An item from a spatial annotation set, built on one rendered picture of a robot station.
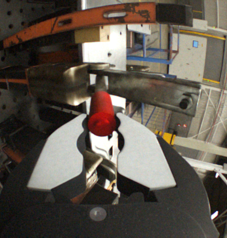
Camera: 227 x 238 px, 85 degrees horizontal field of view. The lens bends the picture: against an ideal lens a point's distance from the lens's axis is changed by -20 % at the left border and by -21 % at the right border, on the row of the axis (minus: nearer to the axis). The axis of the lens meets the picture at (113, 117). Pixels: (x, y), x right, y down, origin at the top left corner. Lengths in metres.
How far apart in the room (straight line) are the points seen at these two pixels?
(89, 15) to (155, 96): 0.15
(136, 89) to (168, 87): 0.04
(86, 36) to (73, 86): 0.09
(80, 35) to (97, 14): 0.06
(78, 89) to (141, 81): 0.09
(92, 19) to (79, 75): 0.08
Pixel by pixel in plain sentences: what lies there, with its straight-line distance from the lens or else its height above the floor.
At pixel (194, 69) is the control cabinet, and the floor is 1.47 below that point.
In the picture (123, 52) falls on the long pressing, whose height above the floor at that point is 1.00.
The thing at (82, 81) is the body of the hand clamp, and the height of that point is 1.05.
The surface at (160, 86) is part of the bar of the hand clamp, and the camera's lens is 0.19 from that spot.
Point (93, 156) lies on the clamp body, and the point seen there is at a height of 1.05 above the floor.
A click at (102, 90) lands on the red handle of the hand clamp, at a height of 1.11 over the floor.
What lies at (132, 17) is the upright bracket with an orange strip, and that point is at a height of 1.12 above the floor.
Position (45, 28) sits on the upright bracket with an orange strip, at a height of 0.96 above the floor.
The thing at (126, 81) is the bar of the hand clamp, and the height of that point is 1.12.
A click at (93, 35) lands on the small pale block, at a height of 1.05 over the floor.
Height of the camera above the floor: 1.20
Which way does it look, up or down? 25 degrees down
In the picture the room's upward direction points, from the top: 103 degrees clockwise
